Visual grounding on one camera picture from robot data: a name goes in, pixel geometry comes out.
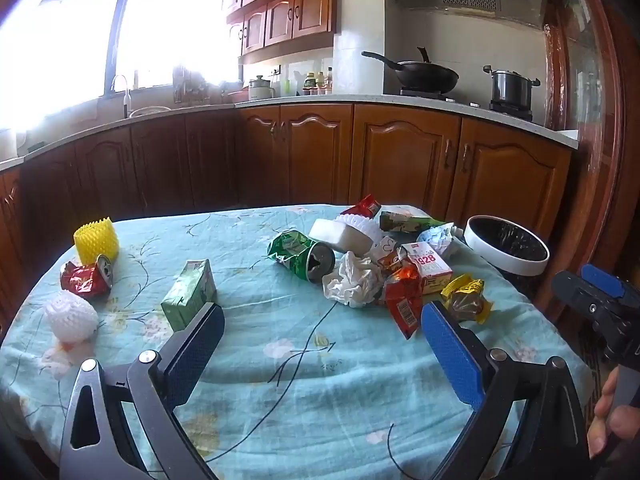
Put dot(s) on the red white milk carton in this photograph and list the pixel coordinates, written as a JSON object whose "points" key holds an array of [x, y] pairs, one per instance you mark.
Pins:
{"points": [[434, 272]]}

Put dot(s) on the crushed green can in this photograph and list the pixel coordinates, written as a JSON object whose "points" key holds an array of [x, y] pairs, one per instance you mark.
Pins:
{"points": [[305, 257]]}

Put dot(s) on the light blue floral tablecloth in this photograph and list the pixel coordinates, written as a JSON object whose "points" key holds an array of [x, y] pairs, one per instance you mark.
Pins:
{"points": [[299, 387]]}

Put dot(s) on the red orange snack bag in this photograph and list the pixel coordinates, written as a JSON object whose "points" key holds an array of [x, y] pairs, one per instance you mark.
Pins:
{"points": [[402, 295]]}

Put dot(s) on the black wok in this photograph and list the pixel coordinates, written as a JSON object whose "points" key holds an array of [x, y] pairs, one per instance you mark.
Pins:
{"points": [[419, 75]]}

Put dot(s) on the condiment bottles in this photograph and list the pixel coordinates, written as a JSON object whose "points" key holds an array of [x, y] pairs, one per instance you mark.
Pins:
{"points": [[318, 83]]}

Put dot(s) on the red snack wrapper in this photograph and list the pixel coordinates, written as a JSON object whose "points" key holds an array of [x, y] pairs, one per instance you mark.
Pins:
{"points": [[367, 207]]}

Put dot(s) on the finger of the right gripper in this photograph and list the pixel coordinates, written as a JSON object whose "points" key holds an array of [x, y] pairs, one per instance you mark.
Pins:
{"points": [[608, 283]]}

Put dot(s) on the white rimmed black trash bin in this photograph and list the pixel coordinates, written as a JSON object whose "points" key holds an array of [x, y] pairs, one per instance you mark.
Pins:
{"points": [[506, 245]]}

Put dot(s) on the white foam fruit net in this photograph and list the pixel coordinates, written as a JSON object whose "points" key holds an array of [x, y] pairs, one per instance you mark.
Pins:
{"points": [[365, 225]]}

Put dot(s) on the wooden lower kitchen cabinets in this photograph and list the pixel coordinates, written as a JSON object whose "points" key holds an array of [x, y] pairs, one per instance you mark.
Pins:
{"points": [[450, 165]]}

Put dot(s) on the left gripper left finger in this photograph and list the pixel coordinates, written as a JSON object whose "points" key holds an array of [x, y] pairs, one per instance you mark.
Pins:
{"points": [[97, 442]]}

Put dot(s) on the yellow candy wrapper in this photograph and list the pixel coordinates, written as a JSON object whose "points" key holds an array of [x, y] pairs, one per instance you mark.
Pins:
{"points": [[464, 299]]}

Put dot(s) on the green juice carton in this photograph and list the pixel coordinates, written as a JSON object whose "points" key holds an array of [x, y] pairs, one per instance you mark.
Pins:
{"points": [[194, 287]]}

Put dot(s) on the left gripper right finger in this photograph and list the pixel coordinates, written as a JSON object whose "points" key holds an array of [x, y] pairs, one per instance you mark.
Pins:
{"points": [[550, 439]]}

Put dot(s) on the white foam net ball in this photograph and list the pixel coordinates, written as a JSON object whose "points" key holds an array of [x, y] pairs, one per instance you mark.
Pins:
{"points": [[71, 318]]}

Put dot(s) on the cat print carton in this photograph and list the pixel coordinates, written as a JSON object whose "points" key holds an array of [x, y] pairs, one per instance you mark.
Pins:
{"points": [[388, 254]]}

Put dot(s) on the black stock pot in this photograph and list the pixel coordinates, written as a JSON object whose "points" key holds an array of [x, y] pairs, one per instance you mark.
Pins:
{"points": [[511, 88]]}

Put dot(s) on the blue white paper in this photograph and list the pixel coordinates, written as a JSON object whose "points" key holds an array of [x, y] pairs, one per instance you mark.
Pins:
{"points": [[444, 239]]}

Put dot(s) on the wooden kitchen cabinets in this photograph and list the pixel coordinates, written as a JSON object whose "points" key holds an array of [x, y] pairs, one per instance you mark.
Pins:
{"points": [[269, 28], [450, 165]]}

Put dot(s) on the green drink pouch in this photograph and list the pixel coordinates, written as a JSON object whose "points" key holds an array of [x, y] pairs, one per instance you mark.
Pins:
{"points": [[404, 223]]}

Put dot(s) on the yellow foam fruit net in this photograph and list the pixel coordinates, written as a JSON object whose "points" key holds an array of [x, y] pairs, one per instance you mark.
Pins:
{"points": [[96, 238]]}

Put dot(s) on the sink faucet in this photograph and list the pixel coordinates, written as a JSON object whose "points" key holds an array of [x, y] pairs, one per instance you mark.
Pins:
{"points": [[121, 85]]}

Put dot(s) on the glass display cabinet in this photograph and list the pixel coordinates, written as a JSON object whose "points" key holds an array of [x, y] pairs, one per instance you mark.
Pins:
{"points": [[593, 89]]}

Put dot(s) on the white tissue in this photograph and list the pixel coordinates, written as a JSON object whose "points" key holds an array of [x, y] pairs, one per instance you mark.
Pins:
{"points": [[354, 282]]}

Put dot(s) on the person's right hand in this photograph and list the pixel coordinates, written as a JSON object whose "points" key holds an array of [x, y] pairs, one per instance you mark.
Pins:
{"points": [[622, 422]]}

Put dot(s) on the white kettle pot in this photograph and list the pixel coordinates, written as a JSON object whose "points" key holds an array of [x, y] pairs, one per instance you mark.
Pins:
{"points": [[260, 88]]}

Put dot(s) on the wooden upper kitchen cabinets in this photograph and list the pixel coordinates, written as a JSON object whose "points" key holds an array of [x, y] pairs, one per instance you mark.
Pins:
{"points": [[269, 28]]}

